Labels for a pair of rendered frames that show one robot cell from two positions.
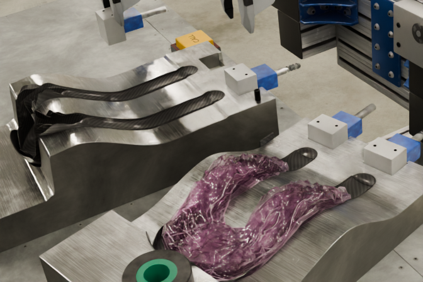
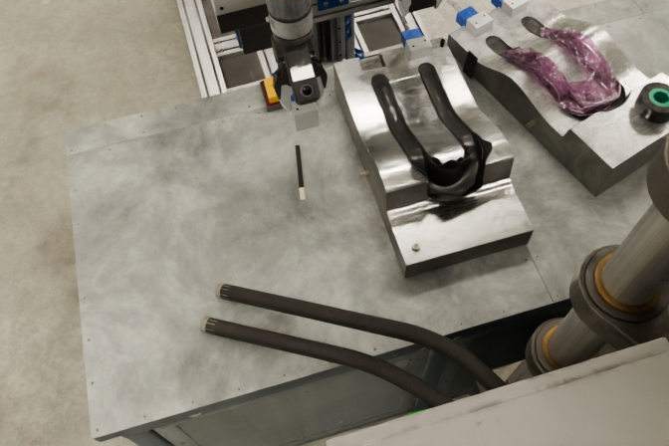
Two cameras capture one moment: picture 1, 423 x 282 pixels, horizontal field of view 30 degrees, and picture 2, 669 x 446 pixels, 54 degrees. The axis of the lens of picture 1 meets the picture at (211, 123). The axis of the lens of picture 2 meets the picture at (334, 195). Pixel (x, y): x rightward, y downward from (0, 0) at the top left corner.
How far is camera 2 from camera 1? 1.61 m
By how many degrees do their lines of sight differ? 58
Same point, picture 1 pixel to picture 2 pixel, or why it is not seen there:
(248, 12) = not seen: outside the picture
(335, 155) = (499, 28)
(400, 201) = (552, 11)
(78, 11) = (118, 185)
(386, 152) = (521, 0)
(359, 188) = (533, 26)
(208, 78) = (399, 69)
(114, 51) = (239, 155)
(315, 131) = (482, 28)
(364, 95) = (67, 98)
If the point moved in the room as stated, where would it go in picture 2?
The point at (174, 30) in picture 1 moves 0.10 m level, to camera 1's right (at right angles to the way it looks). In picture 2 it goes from (223, 107) to (230, 73)
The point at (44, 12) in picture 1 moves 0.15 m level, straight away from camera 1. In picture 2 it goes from (97, 219) to (25, 227)
